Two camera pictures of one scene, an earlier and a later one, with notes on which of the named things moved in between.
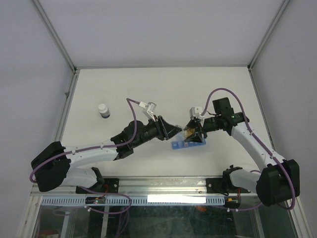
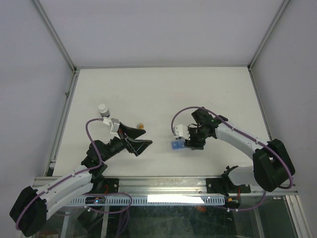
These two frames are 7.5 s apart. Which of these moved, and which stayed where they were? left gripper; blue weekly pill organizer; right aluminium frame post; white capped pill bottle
Moved: left gripper
Stayed: right aluminium frame post; blue weekly pill organizer; white capped pill bottle
